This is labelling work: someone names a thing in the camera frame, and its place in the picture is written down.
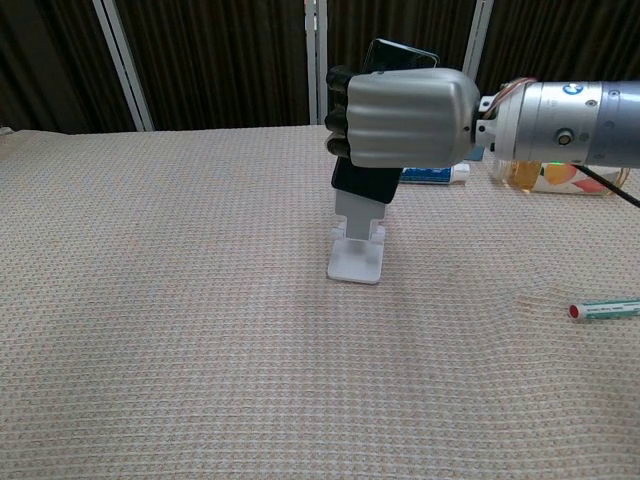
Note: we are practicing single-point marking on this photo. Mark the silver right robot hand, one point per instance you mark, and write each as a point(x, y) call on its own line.
point(410, 117)

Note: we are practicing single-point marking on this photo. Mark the black smartphone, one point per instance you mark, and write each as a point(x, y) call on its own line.
point(367, 184)

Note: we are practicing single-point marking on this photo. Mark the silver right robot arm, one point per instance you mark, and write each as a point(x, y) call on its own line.
point(565, 122)

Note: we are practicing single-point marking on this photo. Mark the white phone stand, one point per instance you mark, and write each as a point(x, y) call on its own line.
point(356, 250)

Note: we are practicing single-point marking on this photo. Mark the blue white toothpaste tube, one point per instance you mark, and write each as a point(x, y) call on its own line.
point(432, 174)

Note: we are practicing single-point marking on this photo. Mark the juice bottle with fruit label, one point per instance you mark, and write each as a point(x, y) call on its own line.
point(555, 177)

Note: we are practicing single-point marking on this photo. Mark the white green tube red cap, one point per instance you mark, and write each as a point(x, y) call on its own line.
point(605, 310)

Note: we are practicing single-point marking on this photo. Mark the beige woven tablecloth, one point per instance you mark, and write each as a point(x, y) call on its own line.
point(200, 325)

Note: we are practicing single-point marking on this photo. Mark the white folding screen frame post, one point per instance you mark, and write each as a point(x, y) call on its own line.
point(315, 60)
point(122, 65)
point(475, 40)

